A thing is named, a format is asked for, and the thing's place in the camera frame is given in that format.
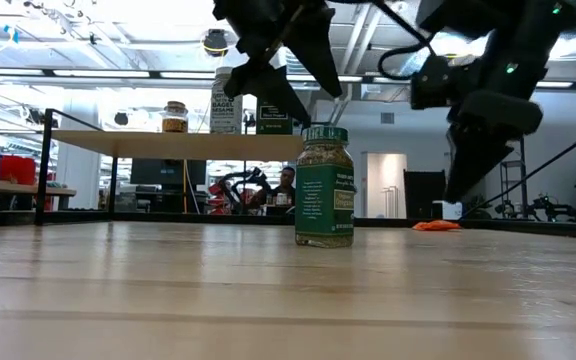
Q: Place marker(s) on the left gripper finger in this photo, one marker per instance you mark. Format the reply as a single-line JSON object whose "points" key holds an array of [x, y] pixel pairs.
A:
{"points": [[268, 85], [323, 50]]}

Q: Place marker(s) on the wooden workbench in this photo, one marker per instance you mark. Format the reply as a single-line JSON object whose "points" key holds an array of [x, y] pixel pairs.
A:
{"points": [[18, 189]]}

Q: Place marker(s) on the dark green pepper tin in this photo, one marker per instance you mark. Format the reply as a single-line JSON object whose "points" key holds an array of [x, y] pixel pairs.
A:
{"points": [[268, 122]]}

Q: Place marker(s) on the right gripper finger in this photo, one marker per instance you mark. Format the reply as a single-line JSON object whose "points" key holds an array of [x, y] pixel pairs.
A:
{"points": [[478, 145]]}

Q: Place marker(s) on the wooden shelf with black legs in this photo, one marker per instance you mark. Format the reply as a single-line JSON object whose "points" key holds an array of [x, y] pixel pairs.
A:
{"points": [[178, 145]]}

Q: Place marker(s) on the white-lid bagel seasoning jar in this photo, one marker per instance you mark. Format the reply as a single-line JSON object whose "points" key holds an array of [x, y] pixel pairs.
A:
{"points": [[223, 115]]}

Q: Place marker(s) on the small cork-lid spice jar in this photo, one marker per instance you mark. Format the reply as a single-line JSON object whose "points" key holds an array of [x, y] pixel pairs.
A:
{"points": [[174, 122]]}

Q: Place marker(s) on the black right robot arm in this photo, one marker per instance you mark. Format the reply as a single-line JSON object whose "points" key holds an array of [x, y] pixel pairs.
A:
{"points": [[468, 15]]}

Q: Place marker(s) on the red storage bin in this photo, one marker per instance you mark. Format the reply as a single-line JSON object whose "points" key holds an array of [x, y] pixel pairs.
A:
{"points": [[17, 169]]}

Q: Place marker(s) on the ceiling light strip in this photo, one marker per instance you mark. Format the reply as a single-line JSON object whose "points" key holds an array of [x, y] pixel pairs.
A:
{"points": [[103, 73]]}

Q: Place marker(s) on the green-lid oregano jar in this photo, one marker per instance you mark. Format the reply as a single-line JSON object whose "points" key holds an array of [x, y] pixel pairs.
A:
{"points": [[325, 200]]}

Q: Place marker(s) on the black metal table frame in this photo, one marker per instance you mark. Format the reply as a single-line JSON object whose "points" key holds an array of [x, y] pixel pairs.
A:
{"points": [[168, 217]]}

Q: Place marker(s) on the black monitor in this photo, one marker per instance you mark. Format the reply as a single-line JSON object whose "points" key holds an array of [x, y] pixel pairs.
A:
{"points": [[168, 171]]}

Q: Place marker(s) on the black panel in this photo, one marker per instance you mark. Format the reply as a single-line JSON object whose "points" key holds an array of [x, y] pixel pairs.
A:
{"points": [[420, 192]]}

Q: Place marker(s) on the black ceiling device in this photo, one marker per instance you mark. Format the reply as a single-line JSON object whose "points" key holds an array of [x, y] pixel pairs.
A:
{"points": [[215, 41]]}

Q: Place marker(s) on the red background equipment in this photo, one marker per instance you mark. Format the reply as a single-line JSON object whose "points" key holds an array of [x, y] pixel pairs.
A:
{"points": [[218, 195]]}

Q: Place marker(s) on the metal shelving rack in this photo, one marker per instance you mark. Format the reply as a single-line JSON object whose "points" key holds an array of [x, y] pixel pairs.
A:
{"points": [[503, 185]]}

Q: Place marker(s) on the person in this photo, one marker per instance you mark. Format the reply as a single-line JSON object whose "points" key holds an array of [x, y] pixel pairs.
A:
{"points": [[286, 182]]}

